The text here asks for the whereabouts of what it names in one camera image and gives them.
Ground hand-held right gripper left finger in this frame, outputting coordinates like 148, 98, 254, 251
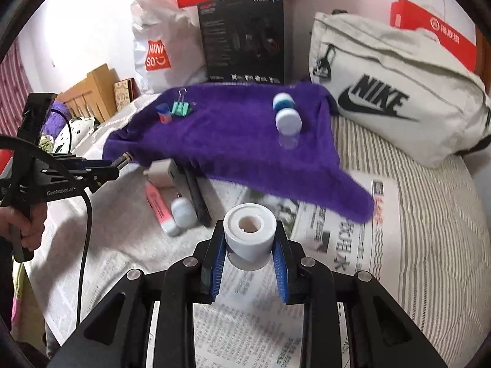
46, 219, 228, 368

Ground newspaper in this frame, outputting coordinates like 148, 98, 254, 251
46, 178, 403, 368

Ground red striped curtain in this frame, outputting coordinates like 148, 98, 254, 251
0, 40, 33, 139

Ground green binder clip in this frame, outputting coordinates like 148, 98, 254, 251
171, 88, 191, 117

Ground wooden headboard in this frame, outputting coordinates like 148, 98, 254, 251
57, 63, 121, 121

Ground white charger plug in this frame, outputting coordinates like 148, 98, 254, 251
144, 160, 179, 188

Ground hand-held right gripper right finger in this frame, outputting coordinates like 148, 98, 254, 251
270, 222, 449, 368

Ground black headphone box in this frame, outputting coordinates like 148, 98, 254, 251
197, 0, 290, 85

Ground purple plush cushion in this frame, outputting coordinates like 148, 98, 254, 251
42, 100, 72, 139

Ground black cosmetic tube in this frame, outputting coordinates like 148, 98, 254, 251
184, 167, 212, 228

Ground blue white bottle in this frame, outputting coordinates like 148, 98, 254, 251
272, 93, 303, 135

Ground white plastic shopping bag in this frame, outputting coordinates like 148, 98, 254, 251
130, 0, 210, 94

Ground grey waist bag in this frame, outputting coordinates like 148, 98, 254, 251
308, 10, 491, 168

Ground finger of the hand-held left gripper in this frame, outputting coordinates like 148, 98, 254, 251
80, 168, 120, 195
50, 153, 118, 172

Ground black cable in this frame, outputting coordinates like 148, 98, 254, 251
0, 107, 95, 328

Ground pink highlighter pen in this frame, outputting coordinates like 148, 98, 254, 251
145, 182, 181, 237

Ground floral printed bedding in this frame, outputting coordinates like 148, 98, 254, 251
38, 117, 102, 154

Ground small red blue bottle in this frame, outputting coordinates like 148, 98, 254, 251
155, 103, 173, 124

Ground brown patterned book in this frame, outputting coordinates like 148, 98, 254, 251
113, 78, 137, 111

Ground purple towel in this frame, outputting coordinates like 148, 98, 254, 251
103, 80, 377, 223

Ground brown wooden frame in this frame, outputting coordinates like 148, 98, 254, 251
474, 23, 491, 96

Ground person's left hand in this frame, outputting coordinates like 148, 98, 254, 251
0, 198, 48, 254

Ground red paper bag white handles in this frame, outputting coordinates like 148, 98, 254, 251
389, 0, 478, 75

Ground small white night light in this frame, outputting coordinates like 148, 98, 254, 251
171, 196, 197, 228

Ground white tape roll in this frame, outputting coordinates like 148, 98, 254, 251
223, 203, 277, 271

